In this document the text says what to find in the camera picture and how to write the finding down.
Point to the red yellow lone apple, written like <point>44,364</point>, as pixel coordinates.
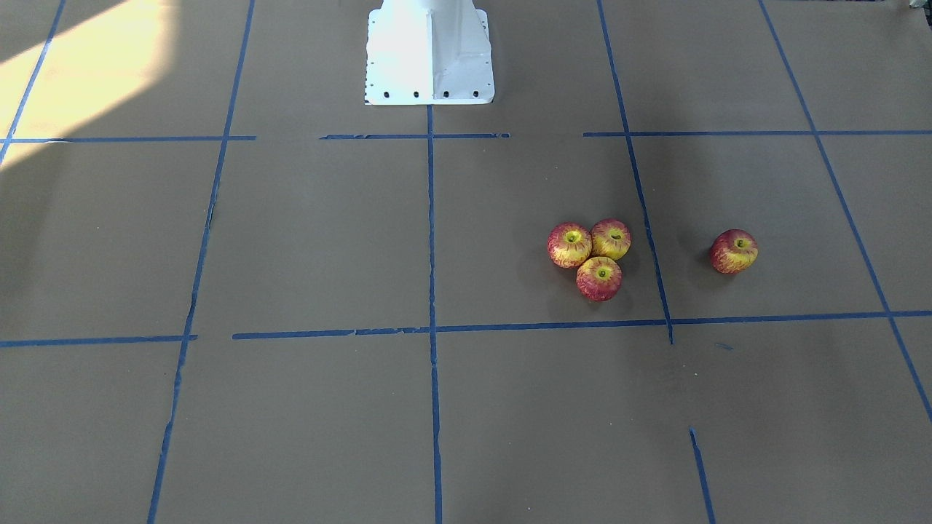
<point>733,251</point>

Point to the red yellow apple front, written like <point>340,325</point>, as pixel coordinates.
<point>599,279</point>

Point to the red yellow apple back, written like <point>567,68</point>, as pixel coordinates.
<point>610,239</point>

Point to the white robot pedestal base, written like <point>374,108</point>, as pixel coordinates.
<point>428,52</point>

